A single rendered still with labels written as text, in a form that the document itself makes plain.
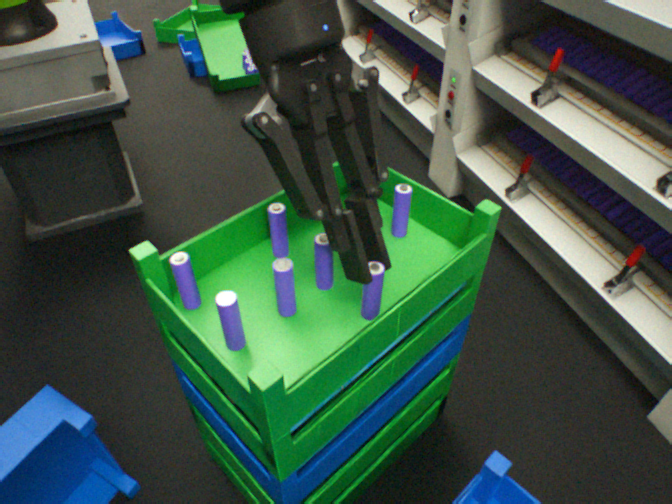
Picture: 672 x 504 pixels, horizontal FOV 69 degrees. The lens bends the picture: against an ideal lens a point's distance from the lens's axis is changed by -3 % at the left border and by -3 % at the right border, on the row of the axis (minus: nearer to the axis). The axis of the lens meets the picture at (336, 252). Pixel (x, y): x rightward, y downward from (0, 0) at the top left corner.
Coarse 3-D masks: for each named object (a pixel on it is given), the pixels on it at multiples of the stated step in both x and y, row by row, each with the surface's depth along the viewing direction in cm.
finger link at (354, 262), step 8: (344, 216) 42; (352, 216) 42; (344, 224) 43; (352, 224) 42; (352, 232) 42; (352, 240) 43; (360, 240) 43; (352, 248) 44; (360, 248) 43; (344, 256) 45; (352, 256) 44; (360, 256) 43; (344, 264) 46; (352, 264) 45; (360, 264) 44; (352, 272) 45; (360, 272) 44; (368, 272) 44; (352, 280) 46; (360, 280) 45; (368, 280) 44
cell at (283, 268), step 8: (280, 264) 45; (288, 264) 45; (280, 272) 45; (288, 272) 45; (280, 280) 46; (288, 280) 46; (280, 288) 46; (288, 288) 46; (280, 296) 47; (288, 296) 47; (280, 304) 48; (288, 304) 48; (280, 312) 49; (288, 312) 49
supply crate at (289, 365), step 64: (384, 192) 62; (192, 256) 51; (256, 256) 56; (448, 256) 56; (192, 320) 49; (256, 320) 49; (320, 320) 49; (384, 320) 43; (256, 384) 35; (320, 384) 41
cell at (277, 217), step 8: (272, 208) 52; (280, 208) 52; (272, 216) 51; (280, 216) 51; (272, 224) 52; (280, 224) 52; (272, 232) 53; (280, 232) 53; (272, 240) 54; (280, 240) 54; (288, 240) 55; (280, 248) 54; (288, 248) 55; (280, 256) 55
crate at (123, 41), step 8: (112, 16) 194; (96, 24) 193; (104, 24) 194; (112, 24) 196; (120, 24) 195; (104, 32) 196; (112, 32) 198; (120, 32) 198; (128, 32) 190; (136, 32) 176; (104, 40) 191; (112, 40) 191; (120, 40) 191; (128, 40) 191; (136, 40) 178; (112, 48) 174; (120, 48) 176; (128, 48) 177; (136, 48) 179; (144, 48) 181; (120, 56) 177; (128, 56) 179
